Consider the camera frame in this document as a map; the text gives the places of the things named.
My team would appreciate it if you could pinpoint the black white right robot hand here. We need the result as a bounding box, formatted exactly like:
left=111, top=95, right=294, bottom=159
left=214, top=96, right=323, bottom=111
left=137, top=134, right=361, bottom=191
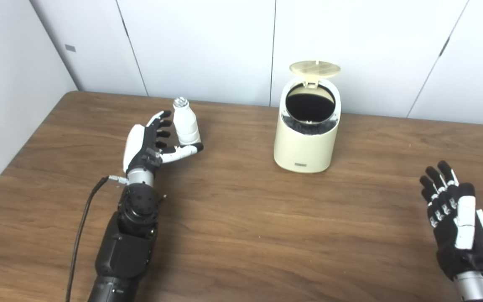
left=419, top=160, right=483, bottom=281

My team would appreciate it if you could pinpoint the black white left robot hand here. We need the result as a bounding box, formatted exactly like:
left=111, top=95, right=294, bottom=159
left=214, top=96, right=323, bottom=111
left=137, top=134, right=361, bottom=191
left=123, top=110, right=204, bottom=174

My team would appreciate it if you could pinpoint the small white plastic bottle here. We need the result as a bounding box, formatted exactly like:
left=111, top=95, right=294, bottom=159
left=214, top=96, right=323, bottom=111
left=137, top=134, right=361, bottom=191
left=173, top=97, right=201, bottom=146

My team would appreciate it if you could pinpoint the cream round bin lid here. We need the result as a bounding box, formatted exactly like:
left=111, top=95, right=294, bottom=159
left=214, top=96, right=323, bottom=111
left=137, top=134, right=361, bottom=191
left=289, top=60, right=341, bottom=89

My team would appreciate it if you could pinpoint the cream-colored bin body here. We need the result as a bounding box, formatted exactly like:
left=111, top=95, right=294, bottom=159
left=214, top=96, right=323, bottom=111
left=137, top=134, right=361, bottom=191
left=274, top=77, right=342, bottom=174

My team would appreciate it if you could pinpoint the black bin liner bag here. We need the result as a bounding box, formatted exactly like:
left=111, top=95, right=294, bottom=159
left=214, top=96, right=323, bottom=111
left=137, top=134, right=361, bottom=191
left=283, top=84, right=336, bottom=135

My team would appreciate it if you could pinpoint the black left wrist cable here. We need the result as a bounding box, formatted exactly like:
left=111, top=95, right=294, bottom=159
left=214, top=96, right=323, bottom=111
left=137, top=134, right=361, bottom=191
left=65, top=175, right=129, bottom=302

